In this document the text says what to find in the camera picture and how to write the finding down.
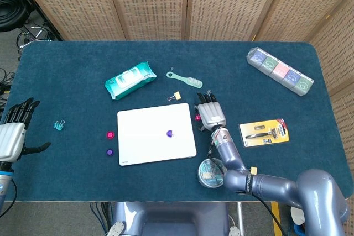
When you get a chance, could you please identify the black cable coil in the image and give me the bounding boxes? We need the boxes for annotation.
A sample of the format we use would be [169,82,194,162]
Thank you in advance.
[0,0,30,33]

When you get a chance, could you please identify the dark teal table cloth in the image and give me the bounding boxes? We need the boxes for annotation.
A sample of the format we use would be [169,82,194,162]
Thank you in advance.
[0,40,346,203]

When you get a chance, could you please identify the white round floor object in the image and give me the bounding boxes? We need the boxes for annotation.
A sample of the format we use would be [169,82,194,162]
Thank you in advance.
[290,207,305,225]

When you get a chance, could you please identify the black cables under table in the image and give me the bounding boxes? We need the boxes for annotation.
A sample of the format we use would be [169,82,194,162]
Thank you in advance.
[90,202,114,233]

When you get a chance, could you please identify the metal table leg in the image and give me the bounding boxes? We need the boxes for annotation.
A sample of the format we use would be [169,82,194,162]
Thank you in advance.
[236,202,246,236]

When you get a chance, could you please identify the green wet wipes pack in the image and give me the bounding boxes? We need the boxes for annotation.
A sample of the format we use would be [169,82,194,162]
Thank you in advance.
[104,61,158,101]

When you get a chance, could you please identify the woven folding screen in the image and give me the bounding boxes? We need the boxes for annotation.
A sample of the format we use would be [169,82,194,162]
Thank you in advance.
[13,0,354,234]

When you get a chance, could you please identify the small yellow binder clip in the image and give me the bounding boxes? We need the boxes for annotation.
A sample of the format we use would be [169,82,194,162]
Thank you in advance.
[166,91,182,102]

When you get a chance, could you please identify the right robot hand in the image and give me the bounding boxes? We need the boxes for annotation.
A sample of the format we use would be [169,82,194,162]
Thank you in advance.
[193,91,227,132]

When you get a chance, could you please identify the floor cable tangle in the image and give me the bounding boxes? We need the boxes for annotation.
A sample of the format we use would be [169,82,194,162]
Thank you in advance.
[0,67,16,115]

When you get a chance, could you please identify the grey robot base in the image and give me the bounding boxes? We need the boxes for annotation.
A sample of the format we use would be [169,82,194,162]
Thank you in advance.
[107,201,241,236]

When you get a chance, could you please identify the mint green small brush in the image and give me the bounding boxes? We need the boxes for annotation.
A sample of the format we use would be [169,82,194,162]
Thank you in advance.
[166,71,204,89]

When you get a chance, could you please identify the chrome stool frame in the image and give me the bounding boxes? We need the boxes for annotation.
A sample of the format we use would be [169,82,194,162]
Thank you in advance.
[15,25,56,54]

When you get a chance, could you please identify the clear tub of binder clips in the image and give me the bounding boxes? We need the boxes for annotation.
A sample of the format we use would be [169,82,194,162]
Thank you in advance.
[196,158,227,190]

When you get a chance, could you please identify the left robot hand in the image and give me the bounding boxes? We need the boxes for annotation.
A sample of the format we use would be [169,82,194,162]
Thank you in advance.
[0,97,52,164]

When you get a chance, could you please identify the wrapped colourful tissue packs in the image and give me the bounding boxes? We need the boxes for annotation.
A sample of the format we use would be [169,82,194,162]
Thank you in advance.
[246,46,315,97]

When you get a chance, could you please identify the yellow razor blister pack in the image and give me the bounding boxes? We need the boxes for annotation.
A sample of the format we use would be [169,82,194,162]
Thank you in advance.
[238,118,290,149]

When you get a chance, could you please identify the blue floor box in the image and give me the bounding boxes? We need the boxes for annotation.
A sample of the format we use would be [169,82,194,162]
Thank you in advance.
[293,223,306,236]

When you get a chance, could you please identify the white magnetic board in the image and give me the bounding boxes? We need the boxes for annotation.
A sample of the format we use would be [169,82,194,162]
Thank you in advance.
[117,103,197,167]

